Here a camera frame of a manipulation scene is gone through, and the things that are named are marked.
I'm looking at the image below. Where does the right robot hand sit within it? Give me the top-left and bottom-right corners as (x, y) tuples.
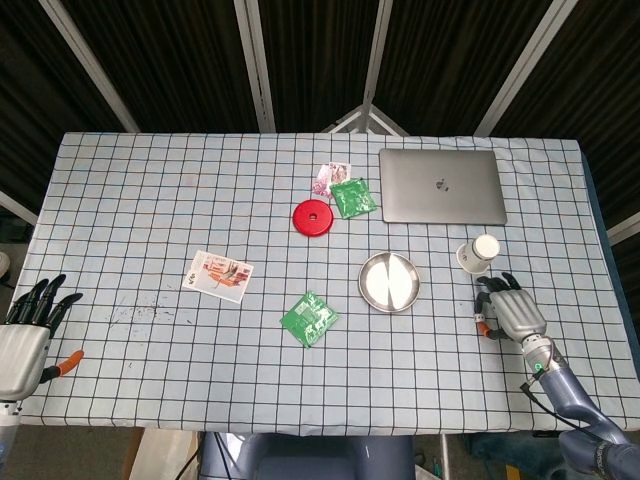
(472, 271), (548, 344)

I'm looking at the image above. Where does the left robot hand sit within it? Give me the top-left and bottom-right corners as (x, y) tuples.
(0, 273), (85, 401)

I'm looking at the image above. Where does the white paper cup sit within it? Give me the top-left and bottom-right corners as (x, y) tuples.
(455, 233), (502, 276)

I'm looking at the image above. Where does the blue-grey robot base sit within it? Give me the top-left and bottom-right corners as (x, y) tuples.
(199, 432), (416, 480)

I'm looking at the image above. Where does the round metal plate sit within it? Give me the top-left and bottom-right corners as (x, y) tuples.
(357, 251), (421, 315)

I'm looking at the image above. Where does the dark blue cloth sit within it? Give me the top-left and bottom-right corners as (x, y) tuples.
(459, 432), (569, 480)

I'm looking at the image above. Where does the grey closed laptop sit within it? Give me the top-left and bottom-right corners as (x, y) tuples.
(378, 147), (509, 226)

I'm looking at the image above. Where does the brown cardboard box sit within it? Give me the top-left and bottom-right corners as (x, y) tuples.
(122, 428), (201, 480)

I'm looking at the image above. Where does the green foil packet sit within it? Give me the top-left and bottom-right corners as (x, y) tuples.
(279, 290), (340, 349)
(329, 177), (378, 220)

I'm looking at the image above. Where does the light blue checkered tablecloth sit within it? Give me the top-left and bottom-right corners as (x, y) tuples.
(0, 131), (632, 435)

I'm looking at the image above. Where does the white postcard with orange print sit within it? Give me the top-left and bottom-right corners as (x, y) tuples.
(181, 250), (255, 305)

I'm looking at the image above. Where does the red round disc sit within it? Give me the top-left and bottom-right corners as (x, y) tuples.
(292, 198), (335, 238)

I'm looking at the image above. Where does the pink small packet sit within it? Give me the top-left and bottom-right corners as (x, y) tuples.
(311, 162), (353, 200)

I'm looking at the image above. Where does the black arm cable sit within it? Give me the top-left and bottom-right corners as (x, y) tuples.
(519, 349), (609, 444)

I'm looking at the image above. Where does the white triangular frame bracket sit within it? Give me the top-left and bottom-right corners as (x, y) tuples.
(322, 104), (411, 136)

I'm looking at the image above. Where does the white metal frame beam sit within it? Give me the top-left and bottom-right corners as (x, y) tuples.
(473, 0), (572, 137)
(360, 0), (395, 134)
(233, 0), (277, 134)
(38, 0), (142, 134)

